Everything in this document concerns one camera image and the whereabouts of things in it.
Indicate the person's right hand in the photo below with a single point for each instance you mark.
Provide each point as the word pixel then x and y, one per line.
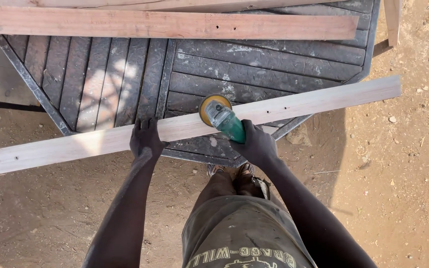
pixel 256 146

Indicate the person's grey printed shirt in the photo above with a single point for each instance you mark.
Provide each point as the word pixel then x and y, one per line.
pixel 240 238

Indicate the person's brown trousers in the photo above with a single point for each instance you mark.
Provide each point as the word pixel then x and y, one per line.
pixel 225 186

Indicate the person's left fingers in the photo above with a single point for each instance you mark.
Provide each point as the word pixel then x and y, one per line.
pixel 146 124

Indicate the person's left sandal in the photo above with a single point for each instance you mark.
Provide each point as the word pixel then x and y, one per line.
pixel 214 169

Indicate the short wooden post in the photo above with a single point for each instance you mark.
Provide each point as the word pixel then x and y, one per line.
pixel 392 20

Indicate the dark octagonal slatted table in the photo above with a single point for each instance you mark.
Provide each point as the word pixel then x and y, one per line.
pixel 259 70

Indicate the person's sandal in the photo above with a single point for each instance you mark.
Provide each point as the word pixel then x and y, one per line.
pixel 214 169
pixel 245 168

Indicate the pale wooden plank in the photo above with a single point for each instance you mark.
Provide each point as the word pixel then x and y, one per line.
pixel 132 134

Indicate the person's left hand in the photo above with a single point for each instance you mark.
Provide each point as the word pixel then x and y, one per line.
pixel 145 140

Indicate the green angle grinder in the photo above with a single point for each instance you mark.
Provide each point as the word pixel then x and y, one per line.
pixel 222 117

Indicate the reddish wooden plank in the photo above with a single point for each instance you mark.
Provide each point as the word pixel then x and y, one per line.
pixel 162 26

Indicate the person's right fingers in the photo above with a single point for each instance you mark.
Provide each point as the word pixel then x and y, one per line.
pixel 247 128

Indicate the tan rock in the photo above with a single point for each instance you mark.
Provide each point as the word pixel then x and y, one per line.
pixel 298 136

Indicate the black metal bar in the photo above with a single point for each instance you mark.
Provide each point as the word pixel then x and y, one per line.
pixel 6 107

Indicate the person's right sandal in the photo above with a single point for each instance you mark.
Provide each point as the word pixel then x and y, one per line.
pixel 245 168

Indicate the light wooden board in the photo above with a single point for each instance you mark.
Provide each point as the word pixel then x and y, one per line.
pixel 184 4

